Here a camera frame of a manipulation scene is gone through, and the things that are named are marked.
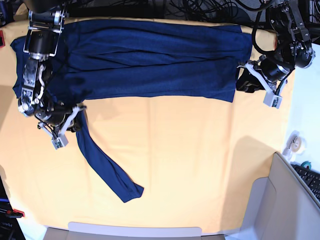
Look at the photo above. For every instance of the navy blue long-sleeve shirt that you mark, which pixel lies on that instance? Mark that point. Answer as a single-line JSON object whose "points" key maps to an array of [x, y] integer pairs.
{"points": [[103, 58]]}

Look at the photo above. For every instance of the green tape roll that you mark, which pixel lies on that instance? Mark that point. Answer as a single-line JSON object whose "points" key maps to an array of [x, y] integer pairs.
{"points": [[306, 165]]}

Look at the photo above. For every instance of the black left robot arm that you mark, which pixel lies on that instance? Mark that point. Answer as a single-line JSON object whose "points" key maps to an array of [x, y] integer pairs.
{"points": [[293, 48]]}

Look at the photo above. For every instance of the grey cardboard box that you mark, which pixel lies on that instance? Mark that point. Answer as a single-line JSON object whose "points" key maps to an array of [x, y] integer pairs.
{"points": [[281, 207], [85, 231]]}

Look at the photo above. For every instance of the red clamp bottom left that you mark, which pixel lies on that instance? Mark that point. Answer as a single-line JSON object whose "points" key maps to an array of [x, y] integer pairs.
{"points": [[15, 214]]}

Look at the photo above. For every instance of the red clamp top left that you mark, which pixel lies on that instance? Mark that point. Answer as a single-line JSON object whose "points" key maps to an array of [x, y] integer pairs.
{"points": [[2, 39]]}

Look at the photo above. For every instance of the clear tape dispenser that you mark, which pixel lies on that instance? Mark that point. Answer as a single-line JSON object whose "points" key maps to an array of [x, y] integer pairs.
{"points": [[295, 145]]}

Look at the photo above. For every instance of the black keyboard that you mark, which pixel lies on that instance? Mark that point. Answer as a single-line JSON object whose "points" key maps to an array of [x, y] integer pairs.
{"points": [[310, 178]]}

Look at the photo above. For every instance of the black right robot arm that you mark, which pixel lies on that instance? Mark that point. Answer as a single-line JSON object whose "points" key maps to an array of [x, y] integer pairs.
{"points": [[46, 23]]}

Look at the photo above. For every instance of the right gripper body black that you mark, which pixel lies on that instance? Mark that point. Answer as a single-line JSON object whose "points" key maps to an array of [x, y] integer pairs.
{"points": [[56, 119]]}

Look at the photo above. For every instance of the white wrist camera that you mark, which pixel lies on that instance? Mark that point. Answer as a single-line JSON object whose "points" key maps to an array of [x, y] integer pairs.
{"points": [[272, 100], [59, 142]]}

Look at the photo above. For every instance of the red clamp top right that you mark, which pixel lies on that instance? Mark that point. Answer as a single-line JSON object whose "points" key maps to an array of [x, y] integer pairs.
{"points": [[275, 42]]}

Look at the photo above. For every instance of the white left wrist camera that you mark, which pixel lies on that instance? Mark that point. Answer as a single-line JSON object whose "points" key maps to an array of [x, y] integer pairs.
{"points": [[272, 100]]}

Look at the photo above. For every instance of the red clamp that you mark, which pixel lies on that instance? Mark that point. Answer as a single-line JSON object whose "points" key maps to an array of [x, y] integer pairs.
{"points": [[15, 214], [2, 39], [275, 42]]}

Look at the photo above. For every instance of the grey cardboard box right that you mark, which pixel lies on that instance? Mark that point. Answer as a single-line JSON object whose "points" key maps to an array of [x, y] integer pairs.
{"points": [[281, 207]]}

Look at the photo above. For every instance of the grey cardboard box bottom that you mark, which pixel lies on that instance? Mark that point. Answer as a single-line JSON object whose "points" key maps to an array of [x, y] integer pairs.
{"points": [[85, 231]]}

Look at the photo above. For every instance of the yellow table cloth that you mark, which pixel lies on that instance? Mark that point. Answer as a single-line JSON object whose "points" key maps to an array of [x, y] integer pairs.
{"points": [[196, 158]]}

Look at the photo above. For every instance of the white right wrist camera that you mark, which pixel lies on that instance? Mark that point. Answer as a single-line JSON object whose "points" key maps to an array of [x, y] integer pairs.
{"points": [[59, 142]]}

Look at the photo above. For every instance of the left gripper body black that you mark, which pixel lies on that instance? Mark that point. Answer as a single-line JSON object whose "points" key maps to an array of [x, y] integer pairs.
{"points": [[273, 77]]}

